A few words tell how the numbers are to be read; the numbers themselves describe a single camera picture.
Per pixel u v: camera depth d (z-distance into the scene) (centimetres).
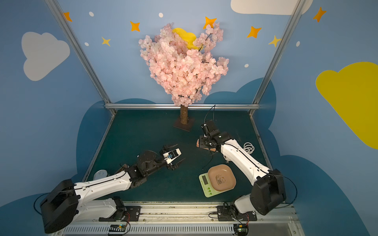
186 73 72
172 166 68
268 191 41
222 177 84
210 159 84
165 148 69
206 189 82
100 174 82
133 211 75
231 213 66
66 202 40
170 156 62
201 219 73
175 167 69
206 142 76
